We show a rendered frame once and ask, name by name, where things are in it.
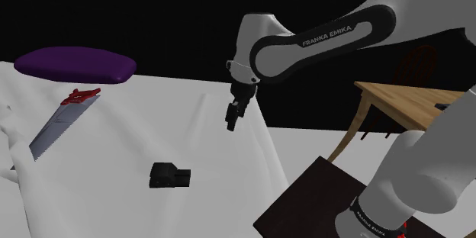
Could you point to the purple pillow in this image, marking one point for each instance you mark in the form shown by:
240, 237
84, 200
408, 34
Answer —
74, 64

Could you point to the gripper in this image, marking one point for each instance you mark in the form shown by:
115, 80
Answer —
242, 90

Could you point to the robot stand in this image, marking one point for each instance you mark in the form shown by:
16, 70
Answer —
316, 200

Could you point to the white bed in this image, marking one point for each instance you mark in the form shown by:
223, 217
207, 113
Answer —
130, 133

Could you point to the black blocky object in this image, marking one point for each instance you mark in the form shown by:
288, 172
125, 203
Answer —
165, 176

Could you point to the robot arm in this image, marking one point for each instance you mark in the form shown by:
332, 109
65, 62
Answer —
420, 163

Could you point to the wooden table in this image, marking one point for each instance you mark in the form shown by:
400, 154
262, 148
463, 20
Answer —
401, 103

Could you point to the small black object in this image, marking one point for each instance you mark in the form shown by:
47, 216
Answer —
441, 106

